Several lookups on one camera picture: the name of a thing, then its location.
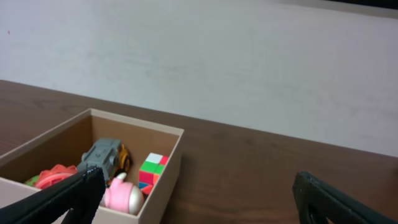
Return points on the orange round spinner toy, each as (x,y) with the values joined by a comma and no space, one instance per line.
(48,178)

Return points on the white cardboard box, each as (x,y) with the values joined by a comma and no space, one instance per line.
(65,143)

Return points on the pink white duck toy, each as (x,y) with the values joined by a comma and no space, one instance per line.
(123,196)

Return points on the colourful puzzle cube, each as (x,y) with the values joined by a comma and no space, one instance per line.
(150,171)

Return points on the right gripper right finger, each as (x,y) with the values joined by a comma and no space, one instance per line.
(317,203)

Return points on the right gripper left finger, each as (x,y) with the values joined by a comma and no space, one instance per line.
(77,198)

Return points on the green number ball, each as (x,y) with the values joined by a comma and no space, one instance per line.
(32,181)

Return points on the yellow grey toy truck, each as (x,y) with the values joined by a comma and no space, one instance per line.
(109,154)

